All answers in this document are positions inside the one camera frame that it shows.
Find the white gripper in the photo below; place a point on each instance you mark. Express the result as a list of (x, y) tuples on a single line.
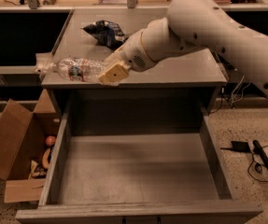
[(134, 52)]

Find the clear plastic water bottle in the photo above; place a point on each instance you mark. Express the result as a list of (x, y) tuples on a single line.
[(79, 69)]

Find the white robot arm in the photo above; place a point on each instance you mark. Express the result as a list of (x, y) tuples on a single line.
[(190, 25)]

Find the grey open top drawer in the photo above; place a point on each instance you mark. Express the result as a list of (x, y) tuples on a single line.
[(126, 157)]

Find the crumpled blue chip bag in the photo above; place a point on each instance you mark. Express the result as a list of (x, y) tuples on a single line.
[(107, 33)]

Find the grey cabinet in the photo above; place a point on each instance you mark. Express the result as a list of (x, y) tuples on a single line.
[(152, 68)]

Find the orange ball in box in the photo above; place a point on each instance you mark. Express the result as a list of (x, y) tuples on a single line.
[(50, 140)]

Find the brown cardboard box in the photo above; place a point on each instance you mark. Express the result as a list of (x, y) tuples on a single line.
[(22, 139)]

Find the toy items in box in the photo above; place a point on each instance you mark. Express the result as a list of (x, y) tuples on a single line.
[(40, 169)]

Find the black power adapter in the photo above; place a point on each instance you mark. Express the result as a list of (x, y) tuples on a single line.
[(239, 146)]

